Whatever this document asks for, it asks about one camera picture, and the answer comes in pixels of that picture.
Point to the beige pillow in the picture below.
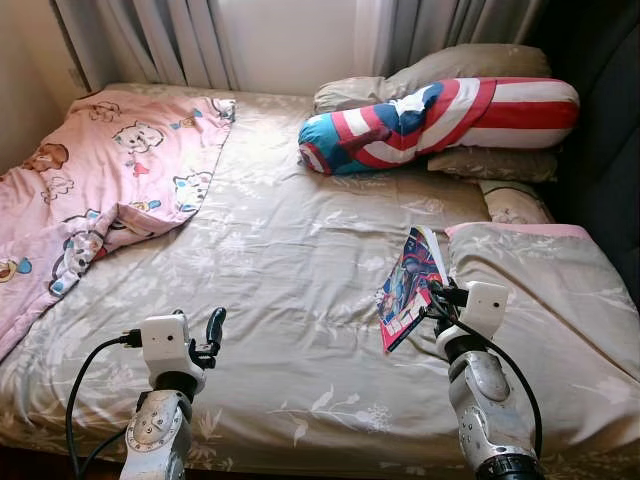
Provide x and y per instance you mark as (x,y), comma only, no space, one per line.
(470,62)
(500,165)

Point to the colourful comic book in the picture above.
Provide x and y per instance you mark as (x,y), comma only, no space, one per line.
(410,285)

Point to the beige floral bedspread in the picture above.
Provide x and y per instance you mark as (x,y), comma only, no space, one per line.
(300,280)

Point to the grey pleated curtain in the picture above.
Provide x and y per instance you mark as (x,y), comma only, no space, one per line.
(150,40)
(450,30)

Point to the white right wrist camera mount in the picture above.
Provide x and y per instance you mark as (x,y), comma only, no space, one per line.
(487,305)

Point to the red white blue bolster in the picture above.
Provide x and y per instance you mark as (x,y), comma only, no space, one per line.
(500,115)

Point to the dark upholstered headboard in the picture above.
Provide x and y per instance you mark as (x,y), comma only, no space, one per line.
(610,150)

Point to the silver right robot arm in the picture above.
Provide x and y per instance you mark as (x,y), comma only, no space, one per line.
(485,400)

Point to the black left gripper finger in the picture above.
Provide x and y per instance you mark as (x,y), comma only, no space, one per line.
(215,325)
(179,313)

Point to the white floral pillow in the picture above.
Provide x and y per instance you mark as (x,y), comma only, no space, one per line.
(515,205)

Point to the pink cartoon print blanket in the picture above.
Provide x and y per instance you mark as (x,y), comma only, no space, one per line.
(110,170)

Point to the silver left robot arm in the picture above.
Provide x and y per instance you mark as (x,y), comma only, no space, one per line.
(155,430)

